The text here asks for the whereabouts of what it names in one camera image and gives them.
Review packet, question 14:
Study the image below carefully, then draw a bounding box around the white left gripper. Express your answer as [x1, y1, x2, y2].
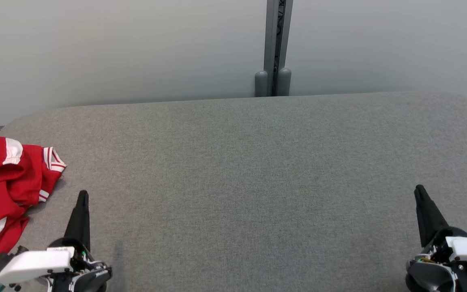
[0, 190, 91, 284]

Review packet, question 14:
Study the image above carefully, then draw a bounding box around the red white basketball jersey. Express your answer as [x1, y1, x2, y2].
[0, 135, 67, 203]

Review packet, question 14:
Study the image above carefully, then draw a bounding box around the grey cylindrical post foot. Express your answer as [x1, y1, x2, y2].
[255, 71, 268, 98]
[278, 68, 292, 97]

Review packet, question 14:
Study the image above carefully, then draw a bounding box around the grey metal partition post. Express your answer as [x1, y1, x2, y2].
[263, 0, 293, 97]

